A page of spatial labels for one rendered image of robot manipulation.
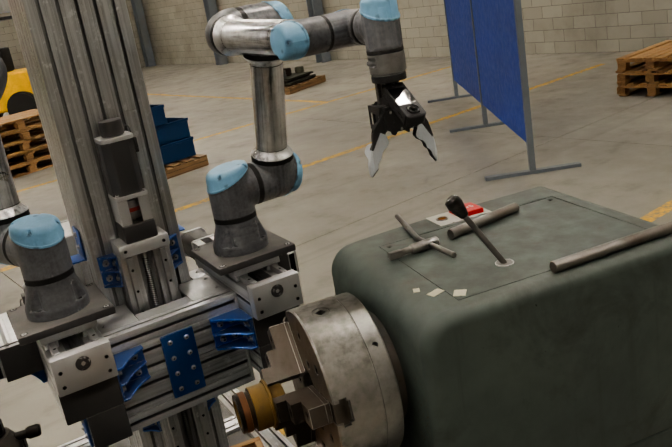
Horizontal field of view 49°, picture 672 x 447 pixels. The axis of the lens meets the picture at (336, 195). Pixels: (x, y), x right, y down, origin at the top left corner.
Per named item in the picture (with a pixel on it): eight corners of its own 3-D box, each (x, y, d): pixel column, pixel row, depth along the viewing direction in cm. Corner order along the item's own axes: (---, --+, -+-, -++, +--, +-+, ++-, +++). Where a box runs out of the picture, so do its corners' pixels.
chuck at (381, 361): (348, 392, 167) (330, 267, 155) (411, 482, 139) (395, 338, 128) (333, 397, 166) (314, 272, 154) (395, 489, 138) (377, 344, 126)
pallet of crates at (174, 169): (170, 161, 920) (155, 98, 898) (209, 164, 864) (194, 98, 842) (82, 191, 840) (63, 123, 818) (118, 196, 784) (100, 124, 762)
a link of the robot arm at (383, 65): (410, 49, 147) (373, 57, 145) (413, 72, 149) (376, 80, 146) (394, 48, 154) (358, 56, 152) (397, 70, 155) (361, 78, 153)
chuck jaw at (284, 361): (317, 372, 148) (297, 316, 152) (320, 366, 143) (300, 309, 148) (264, 390, 144) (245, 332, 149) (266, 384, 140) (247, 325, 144)
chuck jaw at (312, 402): (326, 376, 141) (347, 396, 130) (332, 401, 142) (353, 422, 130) (271, 395, 138) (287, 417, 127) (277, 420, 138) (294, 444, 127)
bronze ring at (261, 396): (272, 366, 145) (227, 381, 142) (286, 388, 136) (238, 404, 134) (281, 407, 147) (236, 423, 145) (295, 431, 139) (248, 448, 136)
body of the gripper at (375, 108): (402, 124, 160) (394, 69, 157) (420, 130, 152) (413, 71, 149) (370, 132, 158) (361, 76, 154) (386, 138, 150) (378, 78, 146)
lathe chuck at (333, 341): (333, 397, 166) (314, 272, 154) (394, 489, 138) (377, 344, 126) (295, 410, 163) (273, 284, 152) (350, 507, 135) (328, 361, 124)
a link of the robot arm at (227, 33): (181, 14, 181) (283, 13, 142) (221, 7, 187) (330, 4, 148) (190, 62, 185) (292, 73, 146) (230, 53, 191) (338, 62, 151)
